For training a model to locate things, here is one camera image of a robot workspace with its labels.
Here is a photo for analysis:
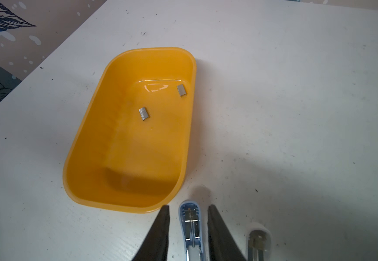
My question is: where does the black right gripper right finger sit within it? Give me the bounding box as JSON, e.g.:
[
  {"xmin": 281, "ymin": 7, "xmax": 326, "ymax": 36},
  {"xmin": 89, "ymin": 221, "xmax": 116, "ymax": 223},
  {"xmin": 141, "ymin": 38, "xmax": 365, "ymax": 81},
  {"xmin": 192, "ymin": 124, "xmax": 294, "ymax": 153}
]
[{"xmin": 207, "ymin": 204, "xmax": 246, "ymax": 261}]

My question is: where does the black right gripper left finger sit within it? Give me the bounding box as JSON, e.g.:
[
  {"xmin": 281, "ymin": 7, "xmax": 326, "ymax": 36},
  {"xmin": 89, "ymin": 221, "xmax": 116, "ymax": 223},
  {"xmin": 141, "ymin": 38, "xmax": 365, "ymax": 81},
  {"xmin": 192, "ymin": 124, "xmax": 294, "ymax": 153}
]
[{"xmin": 132, "ymin": 205, "xmax": 170, "ymax": 261}]

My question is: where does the light blue stapler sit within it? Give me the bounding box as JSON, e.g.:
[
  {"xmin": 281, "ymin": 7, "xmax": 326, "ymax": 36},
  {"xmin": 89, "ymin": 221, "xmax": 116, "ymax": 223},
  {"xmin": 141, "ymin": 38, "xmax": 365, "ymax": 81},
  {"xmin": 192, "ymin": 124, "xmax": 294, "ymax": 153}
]
[{"xmin": 179, "ymin": 201, "xmax": 206, "ymax": 261}]

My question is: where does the yellow plastic tray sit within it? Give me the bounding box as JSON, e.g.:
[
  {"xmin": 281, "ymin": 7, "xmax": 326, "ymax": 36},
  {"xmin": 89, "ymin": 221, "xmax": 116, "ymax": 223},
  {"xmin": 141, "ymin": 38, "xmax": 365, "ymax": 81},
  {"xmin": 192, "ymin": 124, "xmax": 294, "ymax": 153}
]
[{"xmin": 63, "ymin": 47, "xmax": 196, "ymax": 213}]

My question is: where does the grey staple strip middle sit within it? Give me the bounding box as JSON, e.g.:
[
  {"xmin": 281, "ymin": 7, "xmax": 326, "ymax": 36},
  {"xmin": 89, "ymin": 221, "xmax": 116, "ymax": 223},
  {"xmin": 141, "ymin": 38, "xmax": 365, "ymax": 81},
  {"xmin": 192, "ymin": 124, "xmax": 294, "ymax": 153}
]
[{"xmin": 138, "ymin": 107, "xmax": 149, "ymax": 121}]

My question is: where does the grey staple strip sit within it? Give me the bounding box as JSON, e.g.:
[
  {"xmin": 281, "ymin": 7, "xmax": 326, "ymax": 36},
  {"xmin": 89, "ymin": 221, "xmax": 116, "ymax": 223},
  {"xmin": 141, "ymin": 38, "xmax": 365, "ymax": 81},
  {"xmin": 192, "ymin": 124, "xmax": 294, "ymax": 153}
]
[
  {"xmin": 177, "ymin": 84, "xmax": 187, "ymax": 97},
  {"xmin": 138, "ymin": 107, "xmax": 149, "ymax": 121}
]

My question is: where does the grey staple strip far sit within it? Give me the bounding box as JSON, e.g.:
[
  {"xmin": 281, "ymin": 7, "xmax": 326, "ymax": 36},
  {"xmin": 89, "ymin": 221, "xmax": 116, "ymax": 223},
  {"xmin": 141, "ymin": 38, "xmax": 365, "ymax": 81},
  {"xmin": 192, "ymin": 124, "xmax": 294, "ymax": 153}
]
[{"xmin": 177, "ymin": 84, "xmax": 187, "ymax": 97}]

